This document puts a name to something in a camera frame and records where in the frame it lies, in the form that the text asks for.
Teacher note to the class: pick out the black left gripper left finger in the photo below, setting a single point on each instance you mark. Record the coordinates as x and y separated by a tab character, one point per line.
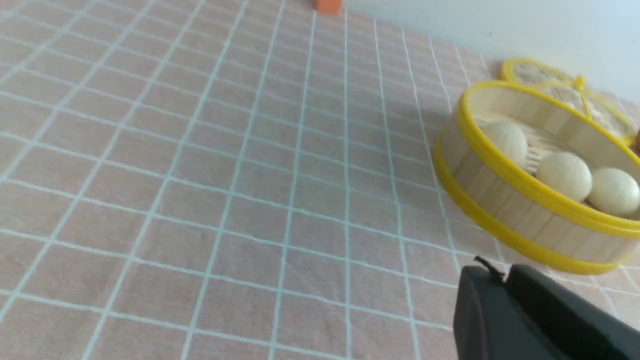
489	324

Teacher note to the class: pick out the yellow-rimmed bamboo steamer tray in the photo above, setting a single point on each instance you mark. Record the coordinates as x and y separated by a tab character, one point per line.
506	200

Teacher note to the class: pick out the pink grid tablecloth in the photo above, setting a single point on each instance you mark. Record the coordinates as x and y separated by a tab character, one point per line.
227	180

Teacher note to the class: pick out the yellow woven steamer lid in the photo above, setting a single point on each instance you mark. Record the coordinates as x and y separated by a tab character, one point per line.
573	91

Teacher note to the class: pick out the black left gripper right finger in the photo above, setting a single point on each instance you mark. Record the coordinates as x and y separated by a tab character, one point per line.
575	327

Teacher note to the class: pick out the white bun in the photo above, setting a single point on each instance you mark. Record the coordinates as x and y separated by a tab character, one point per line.
614	192
509	139
566	174

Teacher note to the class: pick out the orange foam cube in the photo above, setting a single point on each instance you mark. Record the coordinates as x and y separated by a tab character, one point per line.
329	7

